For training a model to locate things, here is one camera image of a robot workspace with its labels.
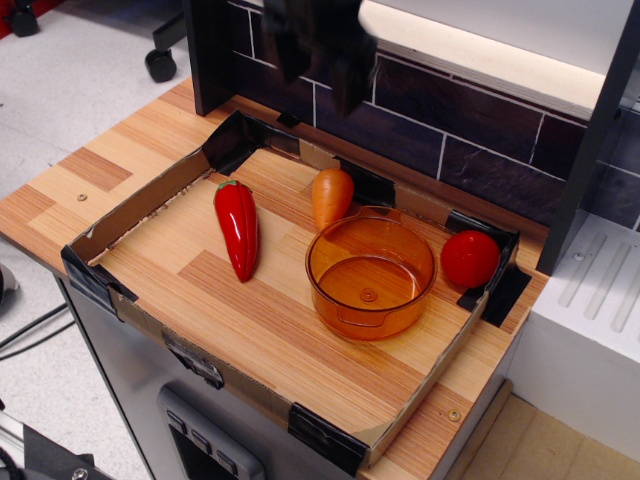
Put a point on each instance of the red toy chili pepper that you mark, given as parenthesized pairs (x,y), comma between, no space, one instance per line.
(238,220)

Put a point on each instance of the orange toy carrot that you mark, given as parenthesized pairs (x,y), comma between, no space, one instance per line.
(332,193)

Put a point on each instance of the dark left side panel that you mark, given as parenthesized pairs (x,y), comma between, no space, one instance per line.
(208,32)

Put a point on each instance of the transparent orange plastic pot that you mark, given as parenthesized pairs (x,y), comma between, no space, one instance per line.
(370,274)

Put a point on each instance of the red toy tomato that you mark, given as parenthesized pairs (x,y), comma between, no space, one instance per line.
(470,258)

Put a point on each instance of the dark grey vertical post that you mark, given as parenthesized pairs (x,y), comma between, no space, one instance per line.
(619,92)

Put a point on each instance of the black metal bracket with screw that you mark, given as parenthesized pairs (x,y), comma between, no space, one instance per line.
(28,454)

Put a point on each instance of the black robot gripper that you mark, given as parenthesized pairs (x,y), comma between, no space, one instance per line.
(294,30)

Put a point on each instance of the white toy sink unit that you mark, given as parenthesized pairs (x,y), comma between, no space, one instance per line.
(578,357)

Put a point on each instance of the cardboard fence with black tape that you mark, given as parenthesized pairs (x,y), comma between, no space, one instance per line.
(153,287)

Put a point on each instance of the black office chair base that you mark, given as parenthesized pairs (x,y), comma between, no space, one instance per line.
(162,22)

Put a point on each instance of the grey oven control panel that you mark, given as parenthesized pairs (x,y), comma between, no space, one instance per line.
(205,451)

